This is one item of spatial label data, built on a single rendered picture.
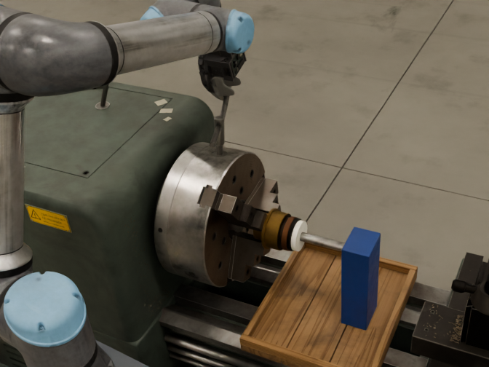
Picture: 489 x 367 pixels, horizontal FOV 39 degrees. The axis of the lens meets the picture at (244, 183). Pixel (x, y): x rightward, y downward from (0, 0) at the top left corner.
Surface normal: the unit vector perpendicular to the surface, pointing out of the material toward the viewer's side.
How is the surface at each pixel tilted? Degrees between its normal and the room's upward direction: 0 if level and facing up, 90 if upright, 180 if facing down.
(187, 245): 76
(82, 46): 54
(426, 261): 0
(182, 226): 60
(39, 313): 8
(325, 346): 0
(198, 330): 26
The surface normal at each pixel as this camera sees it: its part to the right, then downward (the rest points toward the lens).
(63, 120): -0.08, -0.80
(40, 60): 0.19, 0.29
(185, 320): -0.26, -0.47
